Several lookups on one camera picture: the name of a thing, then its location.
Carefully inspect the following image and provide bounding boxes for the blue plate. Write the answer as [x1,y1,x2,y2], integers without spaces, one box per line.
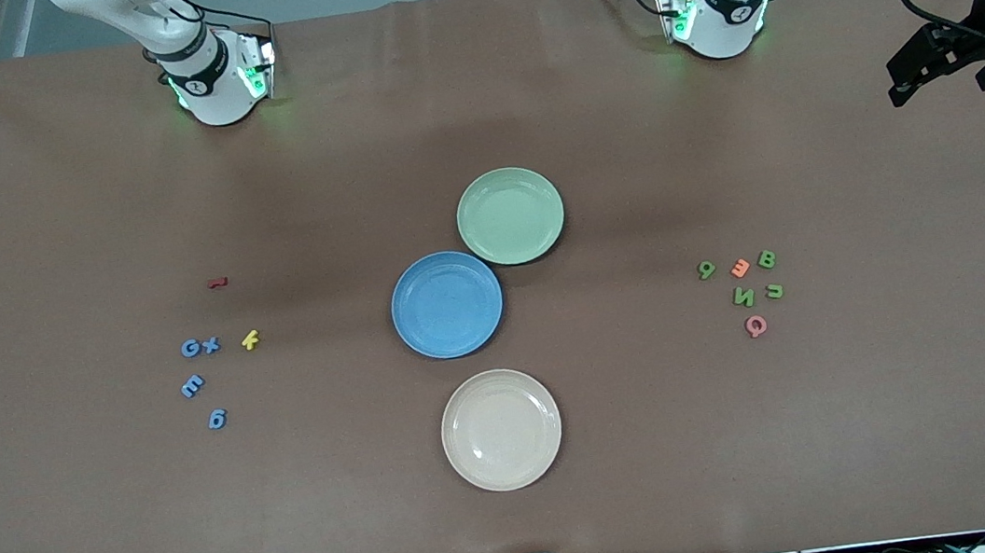
[385,245,511,366]

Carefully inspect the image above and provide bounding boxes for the beige plate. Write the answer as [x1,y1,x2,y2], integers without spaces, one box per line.
[435,362,570,499]

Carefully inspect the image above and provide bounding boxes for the brown table cloth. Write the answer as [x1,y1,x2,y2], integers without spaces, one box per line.
[0,0,985,553]

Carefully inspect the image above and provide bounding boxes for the green plate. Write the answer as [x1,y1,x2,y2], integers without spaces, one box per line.
[451,161,571,272]

